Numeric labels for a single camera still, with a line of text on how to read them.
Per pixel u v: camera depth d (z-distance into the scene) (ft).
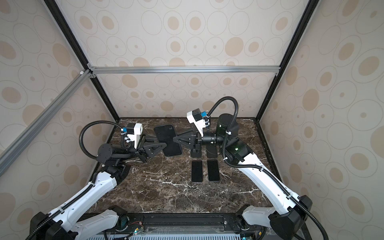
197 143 1.60
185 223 2.44
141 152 1.71
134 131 1.61
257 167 1.43
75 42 2.60
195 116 1.55
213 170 3.00
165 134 1.71
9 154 1.67
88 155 1.53
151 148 1.75
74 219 1.40
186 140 1.79
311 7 2.22
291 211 1.25
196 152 1.69
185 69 2.92
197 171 3.02
